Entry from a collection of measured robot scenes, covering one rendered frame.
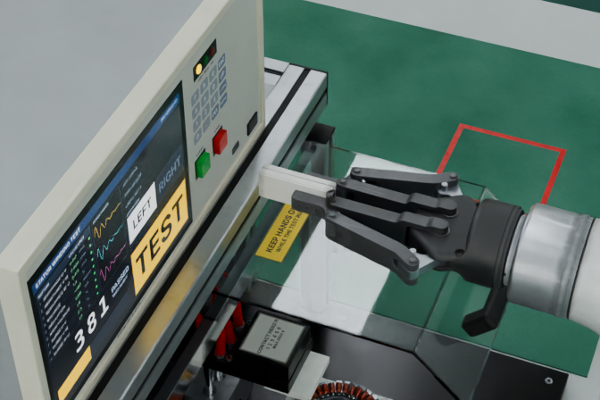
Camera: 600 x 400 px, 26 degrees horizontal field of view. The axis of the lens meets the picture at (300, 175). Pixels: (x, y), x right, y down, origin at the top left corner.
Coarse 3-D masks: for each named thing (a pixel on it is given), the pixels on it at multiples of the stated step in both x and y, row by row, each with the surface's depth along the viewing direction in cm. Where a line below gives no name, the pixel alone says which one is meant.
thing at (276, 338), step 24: (264, 312) 141; (192, 336) 142; (240, 336) 142; (264, 336) 139; (288, 336) 139; (216, 360) 140; (240, 360) 138; (264, 360) 137; (288, 360) 137; (312, 360) 142; (264, 384) 139; (288, 384) 137; (312, 384) 139
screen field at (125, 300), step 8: (128, 288) 111; (128, 296) 112; (120, 304) 110; (112, 312) 109; (120, 312) 111; (112, 320) 110; (104, 328) 109; (96, 336) 107; (104, 336) 109; (96, 344) 108; (88, 352) 107; (80, 360) 106; (88, 360) 107; (80, 368) 106; (72, 376) 105; (64, 384) 104; (72, 384) 105; (64, 392) 104
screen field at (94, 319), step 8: (104, 296) 107; (96, 304) 106; (104, 304) 107; (96, 312) 106; (104, 312) 108; (88, 320) 105; (96, 320) 107; (80, 328) 104; (88, 328) 106; (80, 336) 104; (88, 336) 106; (80, 344) 105
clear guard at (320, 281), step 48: (480, 192) 135; (240, 288) 125; (288, 288) 125; (336, 288) 125; (384, 288) 125; (432, 288) 125; (480, 288) 128; (384, 336) 120; (432, 336) 121; (480, 336) 126
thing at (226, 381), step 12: (192, 384) 146; (204, 384) 146; (216, 384) 146; (228, 384) 146; (240, 384) 148; (192, 396) 145; (204, 396) 145; (216, 396) 145; (228, 396) 145; (240, 396) 149
